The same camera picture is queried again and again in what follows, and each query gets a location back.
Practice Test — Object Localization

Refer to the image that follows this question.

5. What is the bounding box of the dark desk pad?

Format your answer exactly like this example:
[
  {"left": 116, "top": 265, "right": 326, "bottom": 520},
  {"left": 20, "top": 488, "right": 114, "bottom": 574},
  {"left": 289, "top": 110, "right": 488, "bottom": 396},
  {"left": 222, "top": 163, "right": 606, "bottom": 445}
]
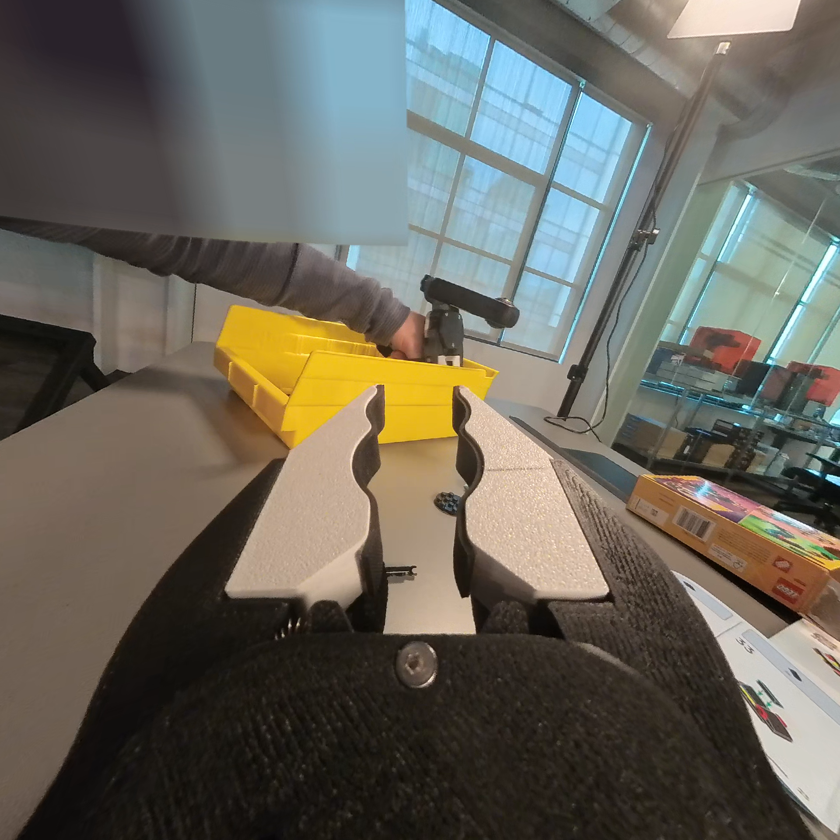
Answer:
[{"left": 511, "top": 415, "right": 641, "bottom": 503}]

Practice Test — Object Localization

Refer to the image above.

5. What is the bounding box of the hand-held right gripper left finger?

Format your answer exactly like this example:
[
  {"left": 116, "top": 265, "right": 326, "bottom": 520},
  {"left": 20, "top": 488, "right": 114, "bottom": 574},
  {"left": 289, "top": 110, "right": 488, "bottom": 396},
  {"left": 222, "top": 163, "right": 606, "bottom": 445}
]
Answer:
[{"left": 225, "top": 384, "right": 388, "bottom": 601}]

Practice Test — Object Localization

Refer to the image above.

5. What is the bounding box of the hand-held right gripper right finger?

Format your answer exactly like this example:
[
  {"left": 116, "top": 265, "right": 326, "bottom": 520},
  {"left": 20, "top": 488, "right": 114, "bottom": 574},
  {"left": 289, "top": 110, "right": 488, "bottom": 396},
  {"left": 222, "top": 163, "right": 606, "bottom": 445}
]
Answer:
[{"left": 453, "top": 386, "right": 614, "bottom": 601}]

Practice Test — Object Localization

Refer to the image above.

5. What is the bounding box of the yellow plastic parts bin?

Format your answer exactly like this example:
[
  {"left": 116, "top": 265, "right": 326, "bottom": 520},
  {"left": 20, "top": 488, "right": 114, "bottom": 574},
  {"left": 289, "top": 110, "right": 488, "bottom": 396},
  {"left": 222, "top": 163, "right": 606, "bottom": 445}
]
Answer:
[{"left": 213, "top": 303, "right": 500, "bottom": 450}]

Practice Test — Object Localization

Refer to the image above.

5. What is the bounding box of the black office chair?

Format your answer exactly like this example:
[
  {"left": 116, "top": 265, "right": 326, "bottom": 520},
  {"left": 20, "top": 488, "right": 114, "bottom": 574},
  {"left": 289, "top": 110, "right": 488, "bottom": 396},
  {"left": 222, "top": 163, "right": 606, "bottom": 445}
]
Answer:
[{"left": 774, "top": 453, "right": 840, "bottom": 519}]

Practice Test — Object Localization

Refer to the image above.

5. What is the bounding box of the metal storage shelving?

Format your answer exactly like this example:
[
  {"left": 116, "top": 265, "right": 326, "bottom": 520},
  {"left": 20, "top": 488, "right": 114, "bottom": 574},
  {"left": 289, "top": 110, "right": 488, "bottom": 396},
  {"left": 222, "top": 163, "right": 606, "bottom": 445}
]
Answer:
[{"left": 630, "top": 348, "right": 840, "bottom": 473}]

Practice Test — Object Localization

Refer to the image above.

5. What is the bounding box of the orange lego box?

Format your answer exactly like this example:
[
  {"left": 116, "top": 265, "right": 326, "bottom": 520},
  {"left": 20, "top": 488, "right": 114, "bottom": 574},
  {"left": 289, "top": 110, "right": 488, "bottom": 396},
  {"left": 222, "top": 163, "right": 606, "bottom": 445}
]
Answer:
[{"left": 626, "top": 474, "right": 840, "bottom": 614}]

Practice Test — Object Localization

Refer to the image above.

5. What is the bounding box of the lego instruction booklet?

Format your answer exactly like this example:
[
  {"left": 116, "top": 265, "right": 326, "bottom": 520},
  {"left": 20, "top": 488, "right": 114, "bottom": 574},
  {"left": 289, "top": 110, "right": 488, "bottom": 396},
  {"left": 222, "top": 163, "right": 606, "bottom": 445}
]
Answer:
[{"left": 676, "top": 571, "right": 840, "bottom": 834}]

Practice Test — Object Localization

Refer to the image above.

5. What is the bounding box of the person's left hand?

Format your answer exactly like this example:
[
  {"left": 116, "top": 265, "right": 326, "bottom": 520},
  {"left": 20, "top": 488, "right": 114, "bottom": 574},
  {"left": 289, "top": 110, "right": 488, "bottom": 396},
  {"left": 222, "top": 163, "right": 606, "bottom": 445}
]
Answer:
[{"left": 390, "top": 311, "right": 427, "bottom": 361}]

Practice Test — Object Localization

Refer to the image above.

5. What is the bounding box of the red storage box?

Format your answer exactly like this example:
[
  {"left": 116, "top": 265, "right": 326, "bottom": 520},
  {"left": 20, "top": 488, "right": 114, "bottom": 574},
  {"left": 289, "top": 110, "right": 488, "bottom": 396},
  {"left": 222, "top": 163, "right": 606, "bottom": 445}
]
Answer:
[
  {"left": 786, "top": 361, "right": 840, "bottom": 406},
  {"left": 689, "top": 326, "right": 762, "bottom": 370}
]

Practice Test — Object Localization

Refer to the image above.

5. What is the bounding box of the black cable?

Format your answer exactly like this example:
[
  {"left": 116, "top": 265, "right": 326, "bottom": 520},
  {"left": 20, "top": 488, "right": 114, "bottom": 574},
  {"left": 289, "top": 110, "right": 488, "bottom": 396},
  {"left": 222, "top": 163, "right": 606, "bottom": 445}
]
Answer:
[{"left": 563, "top": 308, "right": 627, "bottom": 442}]

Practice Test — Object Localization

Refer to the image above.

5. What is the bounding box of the large paned window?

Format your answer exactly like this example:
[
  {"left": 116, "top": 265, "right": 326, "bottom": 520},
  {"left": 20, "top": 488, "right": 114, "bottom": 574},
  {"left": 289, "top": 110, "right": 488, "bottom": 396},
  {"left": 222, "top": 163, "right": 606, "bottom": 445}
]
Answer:
[{"left": 348, "top": 0, "right": 652, "bottom": 363}]

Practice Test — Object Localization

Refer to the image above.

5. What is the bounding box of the black side table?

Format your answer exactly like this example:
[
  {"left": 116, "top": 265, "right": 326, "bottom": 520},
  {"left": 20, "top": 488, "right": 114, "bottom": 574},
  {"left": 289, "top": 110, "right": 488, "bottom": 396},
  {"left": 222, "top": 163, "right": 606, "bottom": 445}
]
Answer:
[{"left": 0, "top": 314, "right": 132, "bottom": 442}]

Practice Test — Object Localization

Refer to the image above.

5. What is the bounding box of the person's left forearm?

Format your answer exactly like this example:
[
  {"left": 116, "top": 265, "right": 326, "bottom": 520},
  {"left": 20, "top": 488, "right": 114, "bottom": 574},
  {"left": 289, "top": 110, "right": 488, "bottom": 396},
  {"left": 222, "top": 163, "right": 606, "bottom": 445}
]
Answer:
[{"left": 0, "top": 217, "right": 411, "bottom": 347}]

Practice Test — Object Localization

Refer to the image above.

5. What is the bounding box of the white studio light panel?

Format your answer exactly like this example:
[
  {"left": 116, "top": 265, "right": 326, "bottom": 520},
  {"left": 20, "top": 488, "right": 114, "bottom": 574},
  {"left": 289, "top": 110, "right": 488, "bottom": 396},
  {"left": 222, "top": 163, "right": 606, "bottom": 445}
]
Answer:
[{"left": 668, "top": 0, "right": 805, "bottom": 39}]

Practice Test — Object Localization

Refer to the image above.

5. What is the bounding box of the black light stand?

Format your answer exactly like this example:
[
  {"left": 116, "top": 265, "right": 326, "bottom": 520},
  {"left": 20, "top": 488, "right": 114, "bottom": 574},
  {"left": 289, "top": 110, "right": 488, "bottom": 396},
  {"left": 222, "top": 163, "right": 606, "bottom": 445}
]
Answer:
[{"left": 556, "top": 39, "right": 732, "bottom": 421}]

